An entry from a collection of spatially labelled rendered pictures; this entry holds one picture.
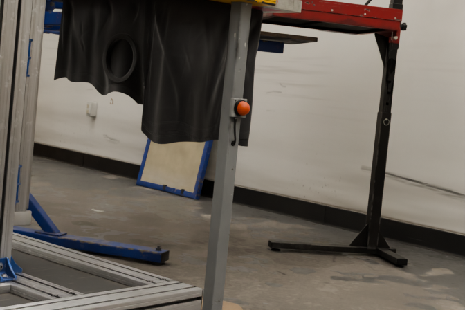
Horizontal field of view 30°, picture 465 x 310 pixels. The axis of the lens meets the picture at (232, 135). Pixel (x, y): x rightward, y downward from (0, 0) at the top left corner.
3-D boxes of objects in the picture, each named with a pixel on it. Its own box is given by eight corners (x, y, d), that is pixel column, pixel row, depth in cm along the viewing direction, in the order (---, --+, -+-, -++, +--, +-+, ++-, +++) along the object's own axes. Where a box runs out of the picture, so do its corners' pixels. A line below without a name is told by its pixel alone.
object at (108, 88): (160, 107, 249) (170, -6, 247) (135, 106, 243) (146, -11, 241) (73, 96, 282) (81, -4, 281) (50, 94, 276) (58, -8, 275)
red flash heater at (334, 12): (368, 39, 415) (371, 14, 414) (408, 34, 370) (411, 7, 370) (245, 24, 401) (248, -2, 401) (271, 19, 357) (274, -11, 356)
